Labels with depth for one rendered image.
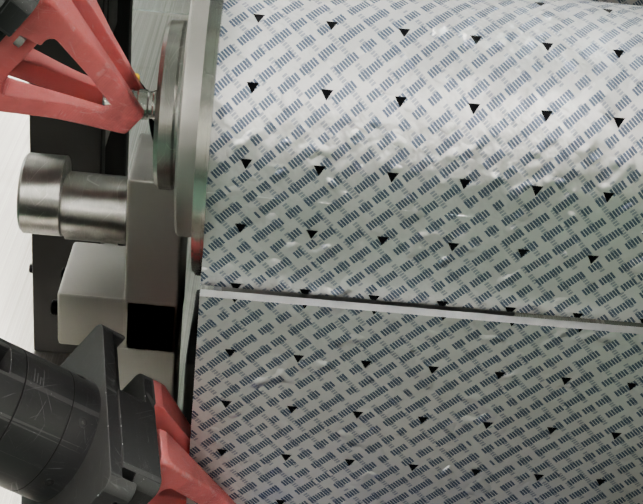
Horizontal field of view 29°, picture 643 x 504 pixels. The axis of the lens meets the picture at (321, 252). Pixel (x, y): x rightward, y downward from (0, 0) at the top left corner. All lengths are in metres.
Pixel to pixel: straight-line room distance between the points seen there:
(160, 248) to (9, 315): 0.43
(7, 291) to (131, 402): 0.51
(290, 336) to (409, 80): 0.12
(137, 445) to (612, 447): 0.21
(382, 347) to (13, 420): 0.16
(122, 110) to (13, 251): 0.54
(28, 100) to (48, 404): 0.13
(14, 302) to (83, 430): 0.51
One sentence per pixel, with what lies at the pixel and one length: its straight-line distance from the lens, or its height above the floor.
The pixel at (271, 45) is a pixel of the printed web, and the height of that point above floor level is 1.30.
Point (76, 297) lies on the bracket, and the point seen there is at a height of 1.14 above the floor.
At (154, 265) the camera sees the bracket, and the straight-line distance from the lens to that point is 0.62.
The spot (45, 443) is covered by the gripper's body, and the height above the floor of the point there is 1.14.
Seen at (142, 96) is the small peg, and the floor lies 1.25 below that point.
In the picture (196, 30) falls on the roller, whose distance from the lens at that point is 0.51.
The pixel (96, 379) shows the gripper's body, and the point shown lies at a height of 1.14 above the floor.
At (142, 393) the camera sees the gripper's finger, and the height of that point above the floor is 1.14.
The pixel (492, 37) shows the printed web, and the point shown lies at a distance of 0.52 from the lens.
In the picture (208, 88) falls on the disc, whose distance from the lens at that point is 0.49.
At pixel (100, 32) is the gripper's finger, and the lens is 0.58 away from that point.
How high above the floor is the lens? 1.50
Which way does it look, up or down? 32 degrees down
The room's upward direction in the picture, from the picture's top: 7 degrees clockwise
